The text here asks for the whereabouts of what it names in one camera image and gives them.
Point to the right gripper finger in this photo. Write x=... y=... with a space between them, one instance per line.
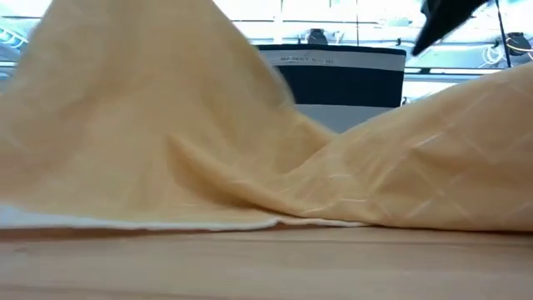
x=445 y=16

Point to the navy white striped basket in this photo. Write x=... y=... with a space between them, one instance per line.
x=354 y=83

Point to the orange checked towel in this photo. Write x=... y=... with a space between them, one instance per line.
x=166 y=146

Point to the black ceiling device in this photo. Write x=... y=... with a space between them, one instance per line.
x=518 y=43
x=317 y=37

